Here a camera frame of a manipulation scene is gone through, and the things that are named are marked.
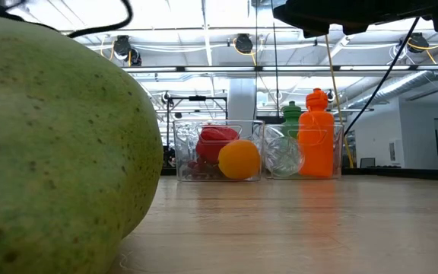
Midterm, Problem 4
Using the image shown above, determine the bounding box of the green pear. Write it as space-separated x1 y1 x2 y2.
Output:
0 14 165 274

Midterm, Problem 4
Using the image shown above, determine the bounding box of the clear plastic water bottle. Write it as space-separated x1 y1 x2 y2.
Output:
264 127 306 179

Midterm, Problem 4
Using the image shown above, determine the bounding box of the orange plastic bottle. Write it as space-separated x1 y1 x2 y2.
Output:
297 88 335 179

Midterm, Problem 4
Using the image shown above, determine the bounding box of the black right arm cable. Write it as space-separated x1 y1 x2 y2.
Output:
343 17 421 136

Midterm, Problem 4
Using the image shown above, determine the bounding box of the black background rig frame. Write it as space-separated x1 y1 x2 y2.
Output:
164 94 229 168

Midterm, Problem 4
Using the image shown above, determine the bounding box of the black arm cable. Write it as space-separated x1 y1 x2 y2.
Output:
343 17 421 136
0 0 134 39

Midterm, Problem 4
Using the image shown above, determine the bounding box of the yellow hanging cord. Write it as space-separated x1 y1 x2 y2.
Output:
324 33 355 169

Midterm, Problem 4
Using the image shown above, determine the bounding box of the red grape bunch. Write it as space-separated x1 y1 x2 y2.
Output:
186 158 224 180

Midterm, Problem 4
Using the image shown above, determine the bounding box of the green plastic bottle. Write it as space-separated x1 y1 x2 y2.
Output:
280 100 303 139

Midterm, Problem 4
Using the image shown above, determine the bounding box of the orange fruit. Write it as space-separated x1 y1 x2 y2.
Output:
217 139 262 180

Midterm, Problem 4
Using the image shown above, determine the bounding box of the clear plastic bin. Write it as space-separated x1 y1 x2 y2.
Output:
262 123 345 180
173 119 265 183

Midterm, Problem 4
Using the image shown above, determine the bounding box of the red bell pepper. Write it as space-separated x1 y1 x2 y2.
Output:
195 126 240 165

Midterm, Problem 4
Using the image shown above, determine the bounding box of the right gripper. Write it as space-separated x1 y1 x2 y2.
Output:
271 0 370 40

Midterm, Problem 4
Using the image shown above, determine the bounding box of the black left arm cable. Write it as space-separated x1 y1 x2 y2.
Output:
0 0 134 39

